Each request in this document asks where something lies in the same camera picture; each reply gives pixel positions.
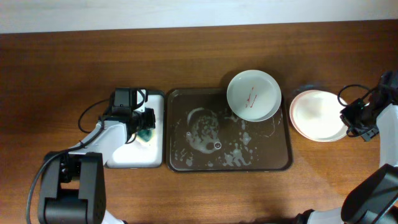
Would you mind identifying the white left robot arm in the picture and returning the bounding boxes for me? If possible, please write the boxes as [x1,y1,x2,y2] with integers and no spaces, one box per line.
[25,88,155,224]

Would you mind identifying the white soapy tray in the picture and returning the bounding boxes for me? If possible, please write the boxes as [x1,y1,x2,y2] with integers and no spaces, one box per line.
[106,90,165,169]

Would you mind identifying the cream plate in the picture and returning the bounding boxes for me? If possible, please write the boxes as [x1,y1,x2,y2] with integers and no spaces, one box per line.
[289,90,348,142]

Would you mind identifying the green yellow sponge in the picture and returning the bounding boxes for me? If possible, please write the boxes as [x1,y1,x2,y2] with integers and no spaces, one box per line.
[137,129,154,143]

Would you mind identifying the pale green plate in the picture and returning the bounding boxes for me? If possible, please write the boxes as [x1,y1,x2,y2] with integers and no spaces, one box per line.
[226,70,282,122]

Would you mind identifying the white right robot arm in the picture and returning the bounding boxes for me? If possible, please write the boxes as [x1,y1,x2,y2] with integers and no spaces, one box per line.
[293,71,397,224]

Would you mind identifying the dark brown tray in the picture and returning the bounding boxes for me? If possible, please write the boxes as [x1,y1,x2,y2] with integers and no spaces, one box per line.
[165,88,294,172]

